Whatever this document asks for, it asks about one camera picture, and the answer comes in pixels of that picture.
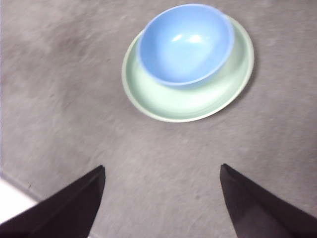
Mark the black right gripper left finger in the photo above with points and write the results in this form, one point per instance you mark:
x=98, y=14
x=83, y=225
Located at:
x=62, y=215

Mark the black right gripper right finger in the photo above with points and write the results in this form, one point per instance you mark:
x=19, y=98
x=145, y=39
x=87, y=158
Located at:
x=260, y=213

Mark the pale green plate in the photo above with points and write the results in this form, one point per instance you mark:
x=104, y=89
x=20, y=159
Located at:
x=173, y=104

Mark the blue ribbed bowl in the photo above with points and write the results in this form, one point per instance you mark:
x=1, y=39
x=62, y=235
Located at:
x=183, y=49

